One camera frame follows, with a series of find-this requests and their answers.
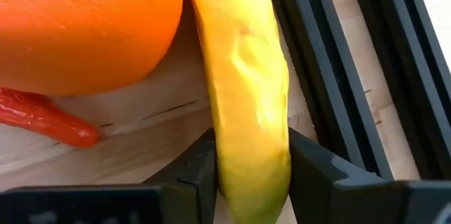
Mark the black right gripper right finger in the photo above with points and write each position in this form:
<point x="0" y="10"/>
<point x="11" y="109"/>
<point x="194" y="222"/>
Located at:
<point x="352" y="203"/>

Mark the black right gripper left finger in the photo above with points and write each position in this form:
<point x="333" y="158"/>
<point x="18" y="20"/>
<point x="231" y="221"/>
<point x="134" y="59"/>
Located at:
<point x="141" y="206"/>

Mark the red chili pepper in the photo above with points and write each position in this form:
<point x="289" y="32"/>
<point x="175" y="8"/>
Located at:
<point x="53" y="122"/>

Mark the yellow banana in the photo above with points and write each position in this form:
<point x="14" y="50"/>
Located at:
<point x="246" y="76"/>

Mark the round orange fruit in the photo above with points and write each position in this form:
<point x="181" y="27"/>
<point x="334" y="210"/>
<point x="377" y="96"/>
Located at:
<point x="70" y="23"/>

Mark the black aluminium table frame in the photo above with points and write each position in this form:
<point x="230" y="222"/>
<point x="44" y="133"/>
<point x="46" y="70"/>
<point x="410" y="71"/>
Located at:
<point x="324" y="58"/>

